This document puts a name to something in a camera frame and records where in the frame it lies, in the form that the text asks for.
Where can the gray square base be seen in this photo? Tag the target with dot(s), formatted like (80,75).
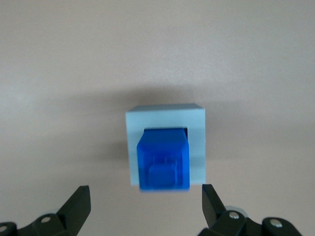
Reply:
(162,118)

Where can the blue plastic part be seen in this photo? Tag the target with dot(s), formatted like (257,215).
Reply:
(162,159)

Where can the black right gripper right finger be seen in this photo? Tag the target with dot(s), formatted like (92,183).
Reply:
(211,209)

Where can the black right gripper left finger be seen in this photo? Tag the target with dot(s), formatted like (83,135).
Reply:
(78,209)

